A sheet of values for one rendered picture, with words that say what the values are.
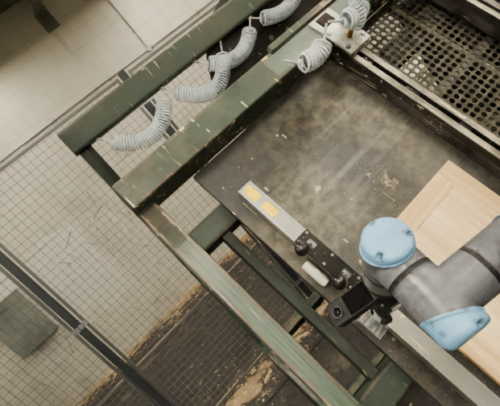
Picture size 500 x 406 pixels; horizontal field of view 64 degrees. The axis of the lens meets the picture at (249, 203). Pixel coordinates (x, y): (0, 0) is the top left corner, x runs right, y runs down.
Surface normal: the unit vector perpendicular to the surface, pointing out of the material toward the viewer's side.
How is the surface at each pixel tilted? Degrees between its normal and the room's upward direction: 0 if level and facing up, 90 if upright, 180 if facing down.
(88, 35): 90
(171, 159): 57
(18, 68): 90
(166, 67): 90
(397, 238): 41
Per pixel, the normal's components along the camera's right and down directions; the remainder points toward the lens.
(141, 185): -0.02, -0.37
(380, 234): -0.25, -0.51
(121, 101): 0.37, 0.04
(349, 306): -0.67, -0.24
